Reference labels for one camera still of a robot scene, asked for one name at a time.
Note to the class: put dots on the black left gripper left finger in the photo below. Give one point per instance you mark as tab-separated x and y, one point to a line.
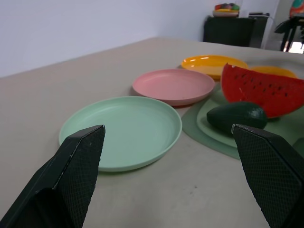
59	180

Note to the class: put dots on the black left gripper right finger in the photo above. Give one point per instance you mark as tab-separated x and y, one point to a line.
268	171

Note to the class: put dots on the light green plate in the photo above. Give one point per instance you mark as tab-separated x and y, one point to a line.
133	128

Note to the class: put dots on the yellow plate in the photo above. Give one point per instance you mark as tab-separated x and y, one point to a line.
211	64

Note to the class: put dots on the pink plate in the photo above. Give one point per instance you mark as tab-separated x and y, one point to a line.
173	85

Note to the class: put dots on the bowl of toy fruit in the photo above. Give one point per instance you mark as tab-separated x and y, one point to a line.
225	10

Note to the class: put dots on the dark green avocado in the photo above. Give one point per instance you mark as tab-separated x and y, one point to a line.
235	116

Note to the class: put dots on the green silicone tray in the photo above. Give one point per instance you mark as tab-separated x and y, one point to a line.
213	133

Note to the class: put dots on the red watermelon slice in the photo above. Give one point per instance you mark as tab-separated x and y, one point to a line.
261	90

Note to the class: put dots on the yellow mango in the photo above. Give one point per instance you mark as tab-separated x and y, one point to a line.
275	71

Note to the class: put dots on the black stand with legs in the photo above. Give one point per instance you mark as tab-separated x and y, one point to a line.
291	28

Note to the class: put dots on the black cabinet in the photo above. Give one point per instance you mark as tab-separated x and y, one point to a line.
230	31

